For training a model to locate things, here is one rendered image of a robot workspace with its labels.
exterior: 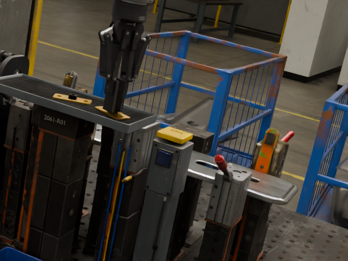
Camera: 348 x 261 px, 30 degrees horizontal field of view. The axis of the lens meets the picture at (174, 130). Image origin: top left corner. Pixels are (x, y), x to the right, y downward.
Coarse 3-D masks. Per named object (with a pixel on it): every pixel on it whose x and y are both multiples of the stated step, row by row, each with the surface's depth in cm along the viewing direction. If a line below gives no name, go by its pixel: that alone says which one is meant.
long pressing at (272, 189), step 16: (96, 128) 183; (96, 144) 173; (192, 160) 172; (208, 160) 175; (192, 176) 163; (208, 176) 162; (256, 176) 170; (272, 176) 173; (256, 192) 158; (272, 192) 160; (288, 192) 164
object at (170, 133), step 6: (168, 126) 140; (162, 132) 134; (168, 132) 135; (174, 132) 136; (180, 132) 137; (186, 132) 138; (168, 138) 134; (174, 138) 133; (180, 138) 133; (186, 138) 135
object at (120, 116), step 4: (96, 108) 141; (100, 108) 142; (116, 108) 141; (104, 112) 140; (108, 112) 140; (116, 112) 140; (120, 112) 142; (112, 116) 138; (116, 116) 138; (120, 116) 139; (124, 116) 139
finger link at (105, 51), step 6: (108, 36) 131; (102, 42) 133; (108, 42) 132; (102, 48) 133; (108, 48) 132; (102, 54) 134; (108, 54) 133; (102, 60) 134; (108, 60) 134; (102, 66) 135; (108, 66) 134; (108, 72) 135; (108, 78) 135
